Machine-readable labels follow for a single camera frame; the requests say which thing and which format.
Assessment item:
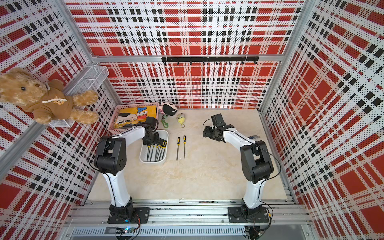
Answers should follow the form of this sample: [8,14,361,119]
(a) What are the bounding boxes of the yellow black file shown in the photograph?
[159,140,168,161]
[176,137,181,161]
[146,145,152,162]
[155,139,164,162]
[183,135,187,159]

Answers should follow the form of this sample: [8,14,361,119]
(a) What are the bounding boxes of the white plastic storage box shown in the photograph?
[140,130,169,165]

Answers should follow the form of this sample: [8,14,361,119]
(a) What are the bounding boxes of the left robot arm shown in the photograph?
[94,117,160,220]

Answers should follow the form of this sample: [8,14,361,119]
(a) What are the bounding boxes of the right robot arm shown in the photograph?
[202,114,278,219]

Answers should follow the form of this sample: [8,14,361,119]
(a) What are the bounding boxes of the green carabiner clip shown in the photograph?
[161,115,169,129]

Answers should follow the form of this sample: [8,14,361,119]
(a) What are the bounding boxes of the pink black plush toy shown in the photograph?
[159,102,178,116]

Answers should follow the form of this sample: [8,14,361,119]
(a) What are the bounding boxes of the yellow printed folded cloth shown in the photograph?
[114,105,157,129]

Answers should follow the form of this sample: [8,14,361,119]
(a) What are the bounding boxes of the small dark metal part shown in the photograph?
[249,135,261,140]

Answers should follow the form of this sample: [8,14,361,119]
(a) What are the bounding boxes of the pink plastic basket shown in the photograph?
[108,103,160,135]

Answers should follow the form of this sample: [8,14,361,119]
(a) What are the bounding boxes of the green circuit board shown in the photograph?
[116,227,137,235]

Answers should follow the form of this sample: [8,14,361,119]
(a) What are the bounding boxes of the brown teddy bear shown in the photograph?
[1,68,99,125]

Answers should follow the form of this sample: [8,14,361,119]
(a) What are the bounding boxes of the yellow round keychain toy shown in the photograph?
[177,114,186,128]

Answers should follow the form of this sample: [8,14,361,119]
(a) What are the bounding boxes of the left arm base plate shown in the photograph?
[107,206,151,224]

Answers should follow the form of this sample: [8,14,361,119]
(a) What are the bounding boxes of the black wall hook rail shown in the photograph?
[161,56,260,64]

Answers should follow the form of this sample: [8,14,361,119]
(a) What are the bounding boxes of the aluminium mounting rail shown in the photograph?
[60,200,316,240]

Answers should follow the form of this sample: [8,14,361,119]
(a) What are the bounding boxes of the clear wall-mounted basket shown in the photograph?
[49,65,110,128]

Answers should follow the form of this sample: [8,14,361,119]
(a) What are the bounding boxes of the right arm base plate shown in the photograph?
[228,205,270,224]

